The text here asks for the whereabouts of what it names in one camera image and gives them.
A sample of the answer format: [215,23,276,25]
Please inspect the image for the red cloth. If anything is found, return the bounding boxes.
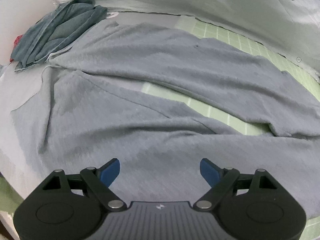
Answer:
[9,35,23,62]

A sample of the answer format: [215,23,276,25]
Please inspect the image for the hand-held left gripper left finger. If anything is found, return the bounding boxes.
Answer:
[42,158,125,210]

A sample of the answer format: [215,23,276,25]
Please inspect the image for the blue-grey garment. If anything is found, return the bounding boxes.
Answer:
[10,0,108,73]

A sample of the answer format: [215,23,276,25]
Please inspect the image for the white carrot print blanket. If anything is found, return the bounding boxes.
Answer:
[49,0,320,82]

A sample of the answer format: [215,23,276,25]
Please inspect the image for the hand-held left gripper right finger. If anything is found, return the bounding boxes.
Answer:
[194,158,278,210]

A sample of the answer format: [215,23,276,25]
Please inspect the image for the green checked mat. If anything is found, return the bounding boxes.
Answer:
[0,14,320,240]

